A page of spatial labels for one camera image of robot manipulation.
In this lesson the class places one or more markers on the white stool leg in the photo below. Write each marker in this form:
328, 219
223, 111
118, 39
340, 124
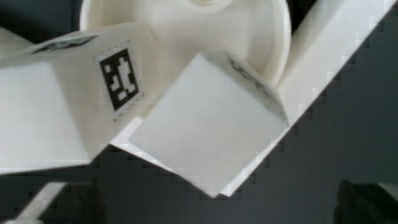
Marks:
214, 121
79, 83

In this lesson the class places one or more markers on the white right fence bar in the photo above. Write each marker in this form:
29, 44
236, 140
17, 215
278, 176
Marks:
332, 34

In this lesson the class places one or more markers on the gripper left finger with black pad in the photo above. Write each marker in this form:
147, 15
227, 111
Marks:
69, 203

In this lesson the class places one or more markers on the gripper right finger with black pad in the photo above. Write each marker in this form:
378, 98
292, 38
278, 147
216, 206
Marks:
367, 203

